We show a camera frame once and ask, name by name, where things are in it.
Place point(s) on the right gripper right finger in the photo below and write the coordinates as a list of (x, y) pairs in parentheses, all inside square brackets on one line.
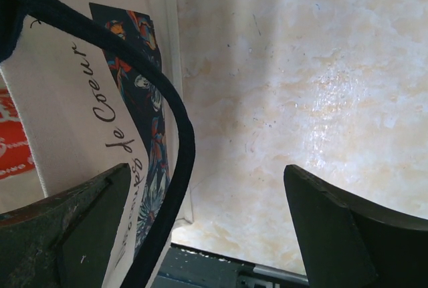
[(348, 241)]

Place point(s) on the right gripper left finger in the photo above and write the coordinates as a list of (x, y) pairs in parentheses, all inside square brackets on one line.
[(65, 240)]

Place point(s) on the beige canvas tote bag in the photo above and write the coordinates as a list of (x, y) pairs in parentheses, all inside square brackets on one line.
[(96, 84)]

